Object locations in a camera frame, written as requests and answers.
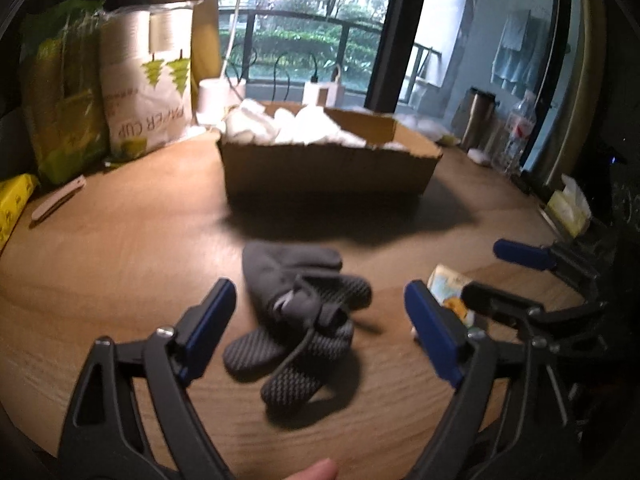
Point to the cartoon print tissue pack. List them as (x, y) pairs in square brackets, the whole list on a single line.
[(450, 285)]

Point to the white power adapter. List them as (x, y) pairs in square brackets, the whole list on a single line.
[(336, 92)]

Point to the pink white folding knife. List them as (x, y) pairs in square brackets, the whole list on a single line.
[(57, 199)]

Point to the white earbuds case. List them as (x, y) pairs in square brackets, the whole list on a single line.
[(480, 156)]

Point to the hanging blue towel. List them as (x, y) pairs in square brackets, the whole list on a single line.
[(515, 55)]

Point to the cardboard box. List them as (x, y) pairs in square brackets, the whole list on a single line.
[(325, 170)]

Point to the person's left hand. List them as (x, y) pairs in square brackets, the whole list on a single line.
[(315, 471)]

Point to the black window frame post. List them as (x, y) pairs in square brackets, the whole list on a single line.
[(395, 35)]

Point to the white desk lamp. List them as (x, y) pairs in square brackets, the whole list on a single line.
[(215, 100)]

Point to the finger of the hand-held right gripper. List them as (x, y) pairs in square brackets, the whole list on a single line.
[(487, 296), (520, 254)]

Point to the paper cup sleeve package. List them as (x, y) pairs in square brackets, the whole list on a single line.
[(145, 110)]

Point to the balcony railing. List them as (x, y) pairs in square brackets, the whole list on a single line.
[(345, 30)]

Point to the yellow packet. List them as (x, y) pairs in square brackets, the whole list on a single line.
[(12, 205)]

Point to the olive curtain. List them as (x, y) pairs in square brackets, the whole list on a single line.
[(205, 45)]

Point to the yellow tissue box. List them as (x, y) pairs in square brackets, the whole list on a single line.
[(565, 210)]

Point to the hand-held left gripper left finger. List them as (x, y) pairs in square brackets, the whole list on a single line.
[(212, 320)]

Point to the clear water bottle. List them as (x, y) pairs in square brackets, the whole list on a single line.
[(515, 135)]

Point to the clear plastic bag white beads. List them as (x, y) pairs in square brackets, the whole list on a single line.
[(320, 125)]

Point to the steel thermos flask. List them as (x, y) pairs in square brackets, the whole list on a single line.
[(477, 120)]

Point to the green snack bag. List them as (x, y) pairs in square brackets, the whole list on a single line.
[(65, 110)]

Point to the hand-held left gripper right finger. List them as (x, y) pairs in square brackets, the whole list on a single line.
[(430, 330)]

